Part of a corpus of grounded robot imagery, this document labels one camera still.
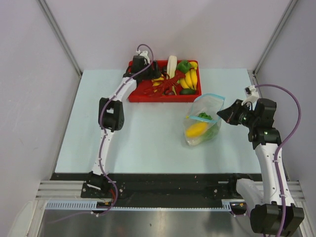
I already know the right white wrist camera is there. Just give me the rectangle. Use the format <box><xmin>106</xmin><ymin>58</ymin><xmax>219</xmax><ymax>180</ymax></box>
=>
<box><xmin>242</xmin><ymin>85</ymin><xmax>260</xmax><ymax>105</ymax></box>

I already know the yellow toy banana bunch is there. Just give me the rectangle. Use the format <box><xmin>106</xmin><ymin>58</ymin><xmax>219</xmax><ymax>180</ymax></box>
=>
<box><xmin>180</xmin><ymin>61</ymin><xmax>198</xmax><ymax>90</ymax></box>

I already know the dark green toy avocado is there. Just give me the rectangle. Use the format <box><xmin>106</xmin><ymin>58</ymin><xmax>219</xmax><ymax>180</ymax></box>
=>
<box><xmin>179</xmin><ymin>88</ymin><xmax>196</xmax><ymax>95</ymax></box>

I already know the white slotted cable duct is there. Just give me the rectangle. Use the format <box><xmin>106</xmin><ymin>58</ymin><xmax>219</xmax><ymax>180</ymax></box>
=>
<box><xmin>45</xmin><ymin>200</ymin><xmax>232</xmax><ymax>213</ymax></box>

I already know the yellow toy mango slice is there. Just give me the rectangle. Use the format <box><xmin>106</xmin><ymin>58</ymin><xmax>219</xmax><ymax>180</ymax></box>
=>
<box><xmin>185</xmin><ymin>122</ymin><xmax>208</xmax><ymax>138</ymax></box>

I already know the purple cable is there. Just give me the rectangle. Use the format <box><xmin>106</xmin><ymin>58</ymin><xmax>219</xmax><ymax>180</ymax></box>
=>
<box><xmin>254</xmin><ymin>83</ymin><xmax>302</xmax><ymax>237</ymax></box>
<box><xmin>46</xmin><ymin>43</ymin><xmax>154</xmax><ymax>223</ymax></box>

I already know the clear zip top bag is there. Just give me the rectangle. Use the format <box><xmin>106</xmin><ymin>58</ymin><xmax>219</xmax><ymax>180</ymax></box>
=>
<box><xmin>183</xmin><ymin>93</ymin><xmax>225</xmax><ymax>146</ymax></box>

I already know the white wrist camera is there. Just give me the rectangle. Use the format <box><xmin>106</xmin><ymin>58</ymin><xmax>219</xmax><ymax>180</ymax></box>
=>
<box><xmin>136</xmin><ymin>50</ymin><xmax>151</xmax><ymax>65</ymax></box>
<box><xmin>242</xmin><ymin>85</ymin><xmax>260</xmax><ymax>105</ymax></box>

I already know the green white toy cabbage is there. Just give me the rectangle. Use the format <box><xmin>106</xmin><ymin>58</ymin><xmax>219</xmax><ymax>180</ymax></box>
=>
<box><xmin>183</xmin><ymin>112</ymin><xmax>221</xmax><ymax>146</ymax></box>

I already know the red toy lobster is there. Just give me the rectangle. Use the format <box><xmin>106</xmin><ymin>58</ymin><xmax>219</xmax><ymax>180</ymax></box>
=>
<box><xmin>143</xmin><ymin>70</ymin><xmax>185</xmax><ymax>97</ymax></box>

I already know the white toy radish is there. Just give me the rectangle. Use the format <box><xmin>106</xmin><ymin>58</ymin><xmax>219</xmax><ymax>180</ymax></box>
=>
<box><xmin>167</xmin><ymin>55</ymin><xmax>177</xmax><ymax>78</ymax></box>

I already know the green toy bell pepper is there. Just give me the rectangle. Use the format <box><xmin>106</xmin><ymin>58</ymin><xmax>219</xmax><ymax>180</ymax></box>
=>
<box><xmin>176</xmin><ymin>60</ymin><xmax>192</xmax><ymax>74</ymax></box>

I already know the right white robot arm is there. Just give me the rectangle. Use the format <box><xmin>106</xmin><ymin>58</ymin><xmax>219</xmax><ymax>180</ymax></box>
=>
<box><xmin>217</xmin><ymin>98</ymin><xmax>305</xmax><ymax>237</ymax></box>

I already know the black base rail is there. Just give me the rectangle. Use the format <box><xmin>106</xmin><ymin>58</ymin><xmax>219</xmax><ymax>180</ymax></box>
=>
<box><xmin>51</xmin><ymin>173</ymin><xmax>262</xmax><ymax>207</ymax></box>

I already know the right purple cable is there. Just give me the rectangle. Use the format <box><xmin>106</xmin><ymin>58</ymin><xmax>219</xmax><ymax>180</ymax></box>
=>
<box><xmin>254</xmin><ymin>83</ymin><xmax>302</xmax><ymax>237</ymax></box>

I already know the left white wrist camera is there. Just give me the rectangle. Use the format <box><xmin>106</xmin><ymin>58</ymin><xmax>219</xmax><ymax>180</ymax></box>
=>
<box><xmin>136</xmin><ymin>50</ymin><xmax>151</xmax><ymax>65</ymax></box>

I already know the red plastic tray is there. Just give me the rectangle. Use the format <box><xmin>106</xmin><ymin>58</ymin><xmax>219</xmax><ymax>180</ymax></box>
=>
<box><xmin>128</xmin><ymin>60</ymin><xmax>202</xmax><ymax>103</ymax></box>

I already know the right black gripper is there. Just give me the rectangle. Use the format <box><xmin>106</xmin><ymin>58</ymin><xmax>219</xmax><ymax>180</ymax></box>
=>
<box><xmin>217</xmin><ymin>99</ymin><xmax>258</xmax><ymax>128</ymax></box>

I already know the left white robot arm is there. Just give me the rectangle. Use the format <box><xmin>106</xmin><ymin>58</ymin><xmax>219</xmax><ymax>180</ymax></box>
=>
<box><xmin>85</xmin><ymin>50</ymin><xmax>153</xmax><ymax>198</ymax></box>

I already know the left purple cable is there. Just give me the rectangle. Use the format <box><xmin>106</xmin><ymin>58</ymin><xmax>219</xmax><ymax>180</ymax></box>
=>
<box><xmin>46</xmin><ymin>43</ymin><xmax>154</xmax><ymax>223</ymax></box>

